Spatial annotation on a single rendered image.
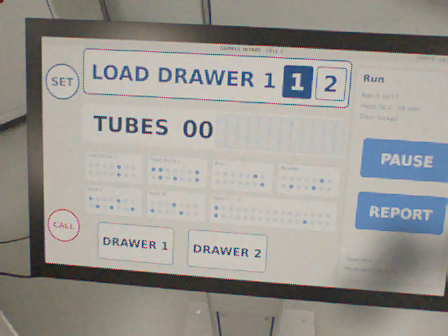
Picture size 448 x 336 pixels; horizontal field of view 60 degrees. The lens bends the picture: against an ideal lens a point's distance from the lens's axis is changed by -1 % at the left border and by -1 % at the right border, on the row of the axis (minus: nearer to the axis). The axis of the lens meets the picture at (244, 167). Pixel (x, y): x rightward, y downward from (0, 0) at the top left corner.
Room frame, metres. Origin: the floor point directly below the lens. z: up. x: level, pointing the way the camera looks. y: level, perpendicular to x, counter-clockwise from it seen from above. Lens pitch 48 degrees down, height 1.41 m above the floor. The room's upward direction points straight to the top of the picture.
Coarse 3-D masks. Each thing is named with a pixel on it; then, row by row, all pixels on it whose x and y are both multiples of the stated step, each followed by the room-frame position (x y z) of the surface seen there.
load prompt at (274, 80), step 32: (96, 64) 0.38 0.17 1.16; (128, 64) 0.38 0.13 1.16; (160, 64) 0.37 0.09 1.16; (192, 64) 0.37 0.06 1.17; (224, 64) 0.37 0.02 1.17; (256, 64) 0.37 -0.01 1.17; (288, 64) 0.37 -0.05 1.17; (320, 64) 0.36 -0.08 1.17; (352, 64) 0.36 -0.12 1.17; (160, 96) 0.35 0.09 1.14; (192, 96) 0.35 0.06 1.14; (224, 96) 0.35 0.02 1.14; (256, 96) 0.35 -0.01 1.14; (288, 96) 0.34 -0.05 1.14; (320, 96) 0.34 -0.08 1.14
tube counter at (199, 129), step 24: (192, 120) 0.33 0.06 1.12; (216, 120) 0.33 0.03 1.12; (240, 120) 0.33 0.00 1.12; (264, 120) 0.33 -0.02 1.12; (288, 120) 0.33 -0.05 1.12; (312, 120) 0.33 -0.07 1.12; (336, 120) 0.32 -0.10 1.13; (192, 144) 0.31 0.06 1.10; (216, 144) 0.31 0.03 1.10; (240, 144) 0.31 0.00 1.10; (264, 144) 0.31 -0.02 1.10; (288, 144) 0.31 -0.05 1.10; (312, 144) 0.31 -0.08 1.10; (336, 144) 0.31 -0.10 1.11
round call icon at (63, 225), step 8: (48, 208) 0.27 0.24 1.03; (56, 208) 0.27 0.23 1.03; (64, 208) 0.27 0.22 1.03; (72, 208) 0.27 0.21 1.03; (48, 216) 0.27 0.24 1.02; (56, 216) 0.27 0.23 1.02; (64, 216) 0.27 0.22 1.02; (72, 216) 0.27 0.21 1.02; (80, 216) 0.27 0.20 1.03; (48, 224) 0.26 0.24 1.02; (56, 224) 0.26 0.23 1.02; (64, 224) 0.26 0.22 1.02; (72, 224) 0.26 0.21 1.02; (80, 224) 0.26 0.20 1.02; (48, 232) 0.25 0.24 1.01; (56, 232) 0.25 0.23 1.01; (64, 232) 0.25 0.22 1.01; (72, 232) 0.25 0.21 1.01; (80, 232) 0.25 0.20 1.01; (48, 240) 0.25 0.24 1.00; (56, 240) 0.25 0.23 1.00; (64, 240) 0.25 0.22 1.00; (72, 240) 0.25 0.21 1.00; (80, 240) 0.25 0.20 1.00
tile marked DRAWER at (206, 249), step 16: (192, 240) 0.24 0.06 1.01; (208, 240) 0.24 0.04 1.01; (224, 240) 0.24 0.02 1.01; (240, 240) 0.24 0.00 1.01; (256, 240) 0.24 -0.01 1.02; (192, 256) 0.23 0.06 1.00; (208, 256) 0.23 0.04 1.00; (224, 256) 0.23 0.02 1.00; (240, 256) 0.23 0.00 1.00; (256, 256) 0.23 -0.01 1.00; (256, 272) 0.21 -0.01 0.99
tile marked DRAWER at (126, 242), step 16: (112, 224) 0.26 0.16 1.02; (128, 224) 0.26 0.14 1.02; (112, 240) 0.25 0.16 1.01; (128, 240) 0.24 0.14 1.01; (144, 240) 0.24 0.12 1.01; (160, 240) 0.24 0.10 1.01; (112, 256) 0.23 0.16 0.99; (128, 256) 0.23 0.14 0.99; (144, 256) 0.23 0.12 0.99; (160, 256) 0.23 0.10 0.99
